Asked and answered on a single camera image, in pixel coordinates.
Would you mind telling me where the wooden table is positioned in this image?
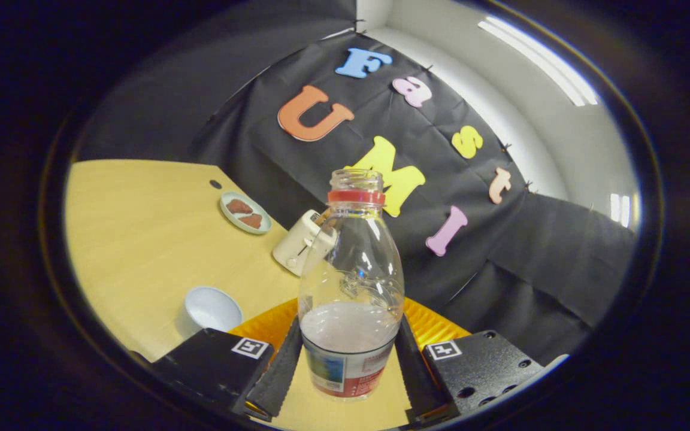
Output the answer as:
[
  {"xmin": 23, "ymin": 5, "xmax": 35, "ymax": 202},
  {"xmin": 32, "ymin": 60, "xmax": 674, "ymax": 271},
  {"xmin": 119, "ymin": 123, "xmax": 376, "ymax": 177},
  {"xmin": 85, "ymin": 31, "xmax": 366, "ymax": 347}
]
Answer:
[{"xmin": 65, "ymin": 159, "xmax": 417, "ymax": 430}]

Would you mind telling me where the long ceiling light panel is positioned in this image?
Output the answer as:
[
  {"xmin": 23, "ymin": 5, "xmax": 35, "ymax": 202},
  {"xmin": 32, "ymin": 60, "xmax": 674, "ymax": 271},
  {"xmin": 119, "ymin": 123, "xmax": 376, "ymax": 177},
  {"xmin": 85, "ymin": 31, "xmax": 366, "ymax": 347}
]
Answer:
[{"xmin": 478, "ymin": 15, "xmax": 598, "ymax": 107}]

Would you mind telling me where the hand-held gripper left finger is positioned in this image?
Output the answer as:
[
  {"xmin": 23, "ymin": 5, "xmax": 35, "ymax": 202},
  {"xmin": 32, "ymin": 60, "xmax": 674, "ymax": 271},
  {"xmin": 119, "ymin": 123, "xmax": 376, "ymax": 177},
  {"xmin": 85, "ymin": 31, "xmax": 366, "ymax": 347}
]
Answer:
[{"xmin": 153, "ymin": 298, "xmax": 302, "ymax": 418}]

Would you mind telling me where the white cup with handle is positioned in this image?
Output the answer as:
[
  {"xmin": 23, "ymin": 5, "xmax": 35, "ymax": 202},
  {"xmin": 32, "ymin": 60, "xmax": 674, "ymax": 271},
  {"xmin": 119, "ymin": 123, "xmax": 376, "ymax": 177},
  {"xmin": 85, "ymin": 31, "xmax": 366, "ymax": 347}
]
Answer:
[{"xmin": 180, "ymin": 286, "xmax": 244, "ymax": 336}]

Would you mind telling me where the white toaster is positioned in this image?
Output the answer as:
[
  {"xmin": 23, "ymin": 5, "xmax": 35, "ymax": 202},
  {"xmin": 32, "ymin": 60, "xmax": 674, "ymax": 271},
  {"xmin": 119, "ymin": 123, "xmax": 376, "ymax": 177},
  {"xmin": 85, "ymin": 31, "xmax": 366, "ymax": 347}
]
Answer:
[{"xmin": 272, "ymin": 209, "xmax": 340, "ymax": 277}]

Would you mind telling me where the pale green plate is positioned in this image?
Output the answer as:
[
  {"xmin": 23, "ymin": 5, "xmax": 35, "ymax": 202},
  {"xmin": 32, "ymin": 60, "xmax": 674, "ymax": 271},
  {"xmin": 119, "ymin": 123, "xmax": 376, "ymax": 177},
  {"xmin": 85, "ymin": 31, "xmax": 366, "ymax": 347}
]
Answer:
[{"xmin": 219, "ymin": 191, "xmax": 273, "ymax": 235}]

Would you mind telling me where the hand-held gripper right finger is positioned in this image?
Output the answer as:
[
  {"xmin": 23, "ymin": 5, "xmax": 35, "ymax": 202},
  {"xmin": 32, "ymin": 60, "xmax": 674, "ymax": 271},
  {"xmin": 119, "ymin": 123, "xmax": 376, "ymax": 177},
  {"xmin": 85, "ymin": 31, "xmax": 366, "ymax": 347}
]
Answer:
[{"xmin": 396, "ymin": 298, "xmax": 568, "ymax": 423}]

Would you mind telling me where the clear juice bottle red collar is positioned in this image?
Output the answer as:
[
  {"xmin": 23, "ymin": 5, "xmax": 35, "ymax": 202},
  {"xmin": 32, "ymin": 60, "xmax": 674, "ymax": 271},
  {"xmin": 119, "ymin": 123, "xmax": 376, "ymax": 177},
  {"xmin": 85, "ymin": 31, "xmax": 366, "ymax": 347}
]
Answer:
[{"xmin": 297, "ymin": 168, "xmax": 406, "ymax": 400}]

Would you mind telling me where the small ceiling light panel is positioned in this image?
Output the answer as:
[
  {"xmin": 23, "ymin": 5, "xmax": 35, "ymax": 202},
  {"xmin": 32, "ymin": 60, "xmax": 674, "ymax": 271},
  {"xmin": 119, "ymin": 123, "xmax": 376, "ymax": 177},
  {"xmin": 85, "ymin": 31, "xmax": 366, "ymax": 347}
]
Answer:
[{"xmin": 610, "ymin": 193, "xmax": 631, "ymax": 228}]

